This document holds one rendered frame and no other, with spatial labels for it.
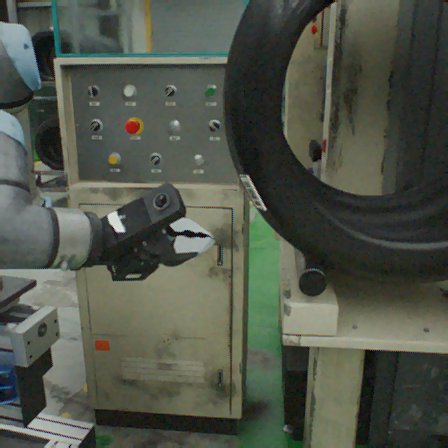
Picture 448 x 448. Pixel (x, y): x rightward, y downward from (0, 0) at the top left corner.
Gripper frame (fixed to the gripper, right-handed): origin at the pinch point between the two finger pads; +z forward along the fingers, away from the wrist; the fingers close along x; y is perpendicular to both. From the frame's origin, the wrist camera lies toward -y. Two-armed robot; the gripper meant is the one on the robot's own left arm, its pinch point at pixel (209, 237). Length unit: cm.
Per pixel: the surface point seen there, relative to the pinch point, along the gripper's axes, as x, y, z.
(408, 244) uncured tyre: 10.9, -18.1, 20.8
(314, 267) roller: 7.6, -4.5, 15.8
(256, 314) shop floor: -31, 123, 139
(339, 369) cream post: 19, 30, 59
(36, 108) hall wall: -821, 761, 365
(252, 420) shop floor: 21, 92, 83
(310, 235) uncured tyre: 4.7, -9.4, 11.0
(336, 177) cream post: -16.7, -1.6, 43.4
